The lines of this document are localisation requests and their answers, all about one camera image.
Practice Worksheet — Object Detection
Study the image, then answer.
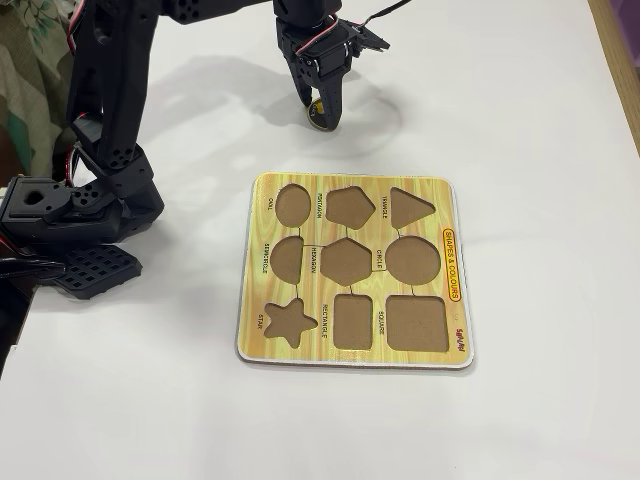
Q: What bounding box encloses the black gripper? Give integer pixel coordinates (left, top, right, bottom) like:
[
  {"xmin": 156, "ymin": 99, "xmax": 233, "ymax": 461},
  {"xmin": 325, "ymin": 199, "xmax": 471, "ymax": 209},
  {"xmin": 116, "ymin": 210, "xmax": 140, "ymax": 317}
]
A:
[{"xmin": 273, "ymin": 17, "xmax": 364, "ymax": 133}]

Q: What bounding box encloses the black semicircle piece yellow pin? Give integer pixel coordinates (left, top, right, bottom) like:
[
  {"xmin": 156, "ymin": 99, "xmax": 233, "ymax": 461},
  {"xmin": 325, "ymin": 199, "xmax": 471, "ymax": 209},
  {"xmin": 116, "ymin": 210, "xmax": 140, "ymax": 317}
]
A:
[{"xmin": 305, "ymin": 98, "xmax": 327, "ymax": 132}]

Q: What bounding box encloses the wooden shape puzzle board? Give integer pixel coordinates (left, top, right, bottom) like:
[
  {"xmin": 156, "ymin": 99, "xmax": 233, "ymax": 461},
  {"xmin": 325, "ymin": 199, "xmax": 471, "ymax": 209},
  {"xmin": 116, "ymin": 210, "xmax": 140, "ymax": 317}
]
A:
[{"xmin": 234, "ymin": 172, "xmax": 475, "ymax": 372}]

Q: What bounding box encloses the floral green cloth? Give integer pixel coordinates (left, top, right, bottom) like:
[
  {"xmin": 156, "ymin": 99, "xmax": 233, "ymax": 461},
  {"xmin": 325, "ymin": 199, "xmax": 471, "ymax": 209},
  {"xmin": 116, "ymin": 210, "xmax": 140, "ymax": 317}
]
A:
[{"xmin": 0, "ymin": 0, "xmax": 76, "ymax": 176}]

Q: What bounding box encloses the purple plastic box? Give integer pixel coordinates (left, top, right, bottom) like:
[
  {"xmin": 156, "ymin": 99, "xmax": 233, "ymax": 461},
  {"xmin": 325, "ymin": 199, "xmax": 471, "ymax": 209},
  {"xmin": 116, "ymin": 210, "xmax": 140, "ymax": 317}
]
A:
[{"xmin": 607, "ymin": 0, "xmax": 640, "ymax": 91}]

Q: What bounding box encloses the black table clamp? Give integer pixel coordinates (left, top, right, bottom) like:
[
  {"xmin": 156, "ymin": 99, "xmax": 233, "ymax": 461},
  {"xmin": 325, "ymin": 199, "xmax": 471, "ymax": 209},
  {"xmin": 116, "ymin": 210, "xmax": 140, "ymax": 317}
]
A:
[{"xmin": 0, "ymin": 257, "xmax": 66, "ymax": 282}]

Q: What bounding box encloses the red white gripper servo wire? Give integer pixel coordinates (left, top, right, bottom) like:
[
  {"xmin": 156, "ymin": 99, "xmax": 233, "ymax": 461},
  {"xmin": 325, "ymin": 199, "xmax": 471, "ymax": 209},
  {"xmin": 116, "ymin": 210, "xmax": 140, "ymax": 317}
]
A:
[{"xmin": 294, "ymin": 14, "xmax": 342, "ymax": 57}]

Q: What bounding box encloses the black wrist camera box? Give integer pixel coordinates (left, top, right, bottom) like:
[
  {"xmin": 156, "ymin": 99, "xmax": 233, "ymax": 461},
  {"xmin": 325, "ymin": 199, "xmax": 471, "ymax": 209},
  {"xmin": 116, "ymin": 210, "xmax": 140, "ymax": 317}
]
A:
[{"xmin": 349, "ymin": 19, "xmax": 392, "ymax": 56}]

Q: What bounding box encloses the black camera cable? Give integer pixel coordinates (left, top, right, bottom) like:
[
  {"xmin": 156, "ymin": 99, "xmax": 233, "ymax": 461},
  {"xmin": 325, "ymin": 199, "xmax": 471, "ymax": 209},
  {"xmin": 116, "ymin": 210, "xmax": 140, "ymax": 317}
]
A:
[{"xmin": 362, "ymin": 0, "xmax": 416, "ymax": 26}]

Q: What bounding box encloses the red servo wire bundle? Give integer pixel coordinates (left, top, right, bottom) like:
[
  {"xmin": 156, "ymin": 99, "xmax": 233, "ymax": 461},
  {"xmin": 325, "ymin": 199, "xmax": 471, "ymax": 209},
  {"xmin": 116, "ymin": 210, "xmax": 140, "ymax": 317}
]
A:
[{"xmin": 52, "ymin": 142, "xmax": 84, "ymax": 184}]

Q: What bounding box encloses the black grid base plate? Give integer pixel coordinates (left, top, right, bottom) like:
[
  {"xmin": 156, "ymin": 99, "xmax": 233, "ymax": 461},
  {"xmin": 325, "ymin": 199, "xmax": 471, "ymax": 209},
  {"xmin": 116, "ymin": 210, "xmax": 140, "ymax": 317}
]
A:
[{"xmin": 49, "ymin": 243, "xmax": 144, "ymax": 301}]

